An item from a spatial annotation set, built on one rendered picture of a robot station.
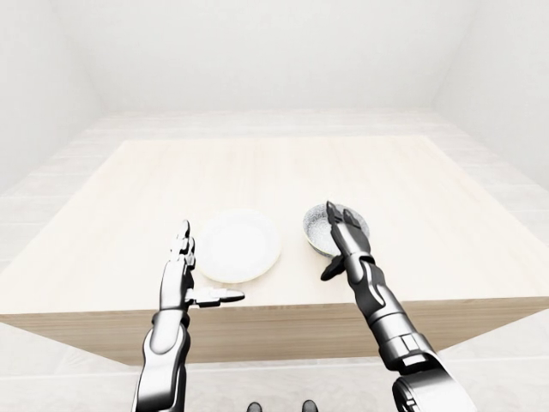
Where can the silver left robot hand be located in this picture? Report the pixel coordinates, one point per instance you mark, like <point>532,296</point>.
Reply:
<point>173,281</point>

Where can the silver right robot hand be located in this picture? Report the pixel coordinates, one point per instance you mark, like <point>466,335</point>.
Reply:
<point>351,240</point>

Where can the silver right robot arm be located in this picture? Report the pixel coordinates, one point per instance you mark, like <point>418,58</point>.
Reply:
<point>399,335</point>

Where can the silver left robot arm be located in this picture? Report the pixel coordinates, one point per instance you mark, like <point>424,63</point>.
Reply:
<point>163,360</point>

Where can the black speckled bowl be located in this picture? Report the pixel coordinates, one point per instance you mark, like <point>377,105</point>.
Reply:
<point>318,232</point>

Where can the white round plate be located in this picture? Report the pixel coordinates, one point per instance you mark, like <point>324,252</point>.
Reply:
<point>238,245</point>

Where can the small dark rounded shape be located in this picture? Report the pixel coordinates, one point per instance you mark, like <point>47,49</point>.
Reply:
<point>309,406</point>
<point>255,407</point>

